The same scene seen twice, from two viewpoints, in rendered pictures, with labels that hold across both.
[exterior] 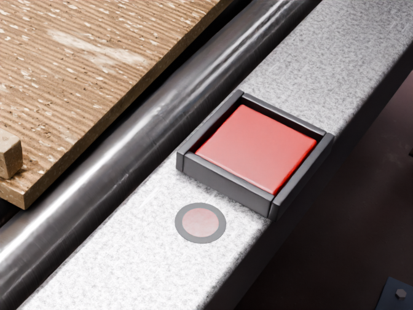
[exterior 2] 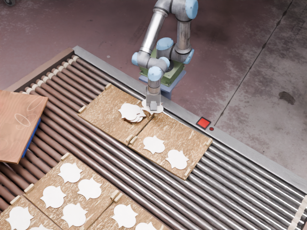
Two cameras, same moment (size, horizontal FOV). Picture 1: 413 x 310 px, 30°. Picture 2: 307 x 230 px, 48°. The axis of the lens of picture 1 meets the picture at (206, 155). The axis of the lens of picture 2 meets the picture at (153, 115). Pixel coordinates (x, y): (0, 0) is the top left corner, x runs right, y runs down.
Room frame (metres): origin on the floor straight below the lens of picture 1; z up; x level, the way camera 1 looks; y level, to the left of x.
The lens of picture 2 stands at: (0.56, 1.43, 2.72)
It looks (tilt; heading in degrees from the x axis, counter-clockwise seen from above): 51 degrees down; 275
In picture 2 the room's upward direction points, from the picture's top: 4 degrees clockwise
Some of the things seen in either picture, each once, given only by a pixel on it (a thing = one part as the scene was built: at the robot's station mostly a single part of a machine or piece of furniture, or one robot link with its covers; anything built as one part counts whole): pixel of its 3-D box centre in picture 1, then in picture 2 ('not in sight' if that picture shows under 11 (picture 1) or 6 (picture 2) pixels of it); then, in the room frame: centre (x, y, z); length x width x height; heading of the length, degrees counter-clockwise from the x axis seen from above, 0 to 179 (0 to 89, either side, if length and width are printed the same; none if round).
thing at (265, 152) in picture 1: (255, 153); (203, 123); (0.35, -0.03, 0.92); 0.06 x 0.06 x 0.01; 61
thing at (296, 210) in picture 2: not in sight; (166, 128); (0.59, 0.04, 0.90); 1.95 x 0.05 x 0.05; 151
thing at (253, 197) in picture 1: (255, 151); (203, 123); (0.35, -0.03, 0.92); 0.08 x 0.08 x 0.02; 61
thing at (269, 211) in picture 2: not in sight; (157, 138); (0.64, 0.13, 0.90); 1.95 x 0.05 x 0.05; 151
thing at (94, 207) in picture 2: not in sight; (72, 192); (1.05, 0.61, 0.94); 0.41 x 0.35 x 0.04; 151
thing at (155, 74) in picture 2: not in sight; (154, 76); (0.70, 0.01, 1.33); 0.09 x 0.08 x 0.11; 74
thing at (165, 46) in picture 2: not in sight; (165, 48); (0.68, -0.49, 1.13); 0.13 x 0.12 x 0.14; 164
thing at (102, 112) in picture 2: not in sight; (118, 112); (0.93, -0.01, 0.93); 0.41 x 0.35 x 0.02; 154
